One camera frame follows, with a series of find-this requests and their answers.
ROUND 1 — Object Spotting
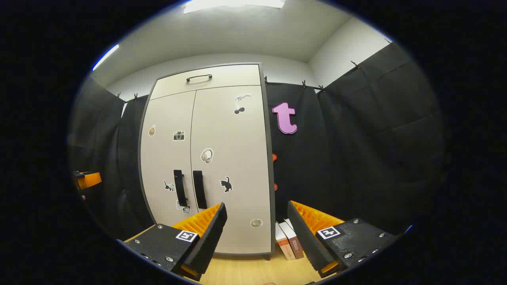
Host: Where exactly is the white and orange book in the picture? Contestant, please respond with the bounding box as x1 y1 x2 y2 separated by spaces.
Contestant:
275 222 295 260

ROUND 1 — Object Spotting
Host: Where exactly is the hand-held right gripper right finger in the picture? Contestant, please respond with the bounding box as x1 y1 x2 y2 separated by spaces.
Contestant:
287 200 398 278

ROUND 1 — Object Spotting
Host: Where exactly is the grey double-door shoe cabinet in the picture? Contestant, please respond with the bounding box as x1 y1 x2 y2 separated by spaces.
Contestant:
137 63 276 260

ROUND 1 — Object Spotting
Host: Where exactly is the ceiling light strip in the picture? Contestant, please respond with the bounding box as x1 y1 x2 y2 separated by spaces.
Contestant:
92 44 120 71

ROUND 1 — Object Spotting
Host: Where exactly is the ceiling light panel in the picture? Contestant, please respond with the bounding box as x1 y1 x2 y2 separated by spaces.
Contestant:
183 0 286 14

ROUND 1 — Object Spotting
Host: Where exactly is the beige cabinet door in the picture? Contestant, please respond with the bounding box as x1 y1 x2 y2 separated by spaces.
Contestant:
191 85 274 255
139 90 198 228

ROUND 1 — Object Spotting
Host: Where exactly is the black backdrop cloth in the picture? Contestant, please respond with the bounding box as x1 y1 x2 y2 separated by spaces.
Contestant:
69 42 444 238

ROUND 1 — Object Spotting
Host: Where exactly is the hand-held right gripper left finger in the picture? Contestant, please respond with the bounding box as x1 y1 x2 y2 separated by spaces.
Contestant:
124 202 228 282

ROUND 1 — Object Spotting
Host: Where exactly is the beige cabinet drawer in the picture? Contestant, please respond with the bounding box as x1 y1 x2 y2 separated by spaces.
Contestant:
150 64 262 100

